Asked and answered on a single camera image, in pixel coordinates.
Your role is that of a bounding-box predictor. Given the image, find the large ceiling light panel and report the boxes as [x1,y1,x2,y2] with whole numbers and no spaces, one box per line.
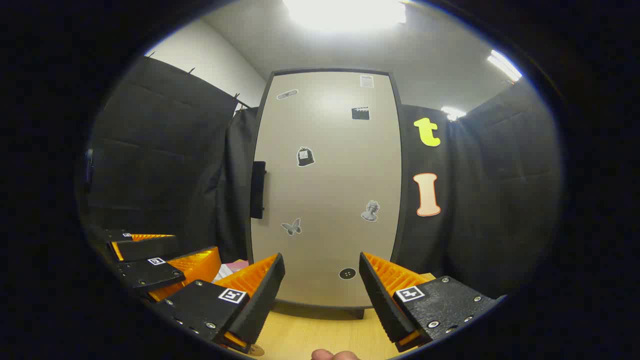
[282,0,407,32]

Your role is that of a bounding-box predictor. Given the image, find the black backdrop cloth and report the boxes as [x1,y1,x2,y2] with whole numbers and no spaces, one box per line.
[80,55,563,301]

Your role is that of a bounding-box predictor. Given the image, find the pink and white paper item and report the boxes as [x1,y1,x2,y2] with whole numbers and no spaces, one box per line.
[212,259,251,284]

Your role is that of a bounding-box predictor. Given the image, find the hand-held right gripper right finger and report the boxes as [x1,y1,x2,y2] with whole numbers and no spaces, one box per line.
[359,251,506,353]

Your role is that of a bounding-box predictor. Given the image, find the black cabinet door handle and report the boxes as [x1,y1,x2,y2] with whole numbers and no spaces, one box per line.
[250,161,267,220]

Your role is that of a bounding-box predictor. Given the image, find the beige cabinet door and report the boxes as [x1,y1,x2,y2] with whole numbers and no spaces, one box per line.
[250,71,403,308]

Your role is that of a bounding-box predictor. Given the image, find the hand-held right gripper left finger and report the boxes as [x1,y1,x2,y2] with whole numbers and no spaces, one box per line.
[150,252,286,353]

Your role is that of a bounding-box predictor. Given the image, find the long ceiling light strip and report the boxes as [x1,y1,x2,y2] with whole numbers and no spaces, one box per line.
[487,49,523,83]

